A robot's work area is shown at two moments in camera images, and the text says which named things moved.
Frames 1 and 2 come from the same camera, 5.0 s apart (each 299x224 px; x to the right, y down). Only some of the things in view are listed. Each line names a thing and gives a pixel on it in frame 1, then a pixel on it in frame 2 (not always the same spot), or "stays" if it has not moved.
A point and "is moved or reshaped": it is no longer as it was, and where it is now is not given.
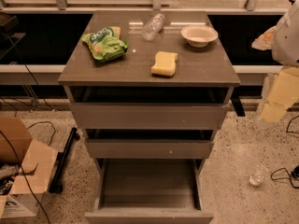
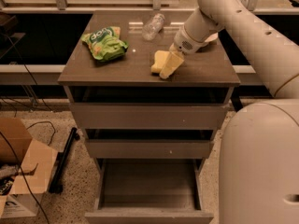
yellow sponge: [164, 63] is moved or reshaped
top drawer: [148, 107] stays
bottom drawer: [149, 190] stays
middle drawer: [149, 143] stays
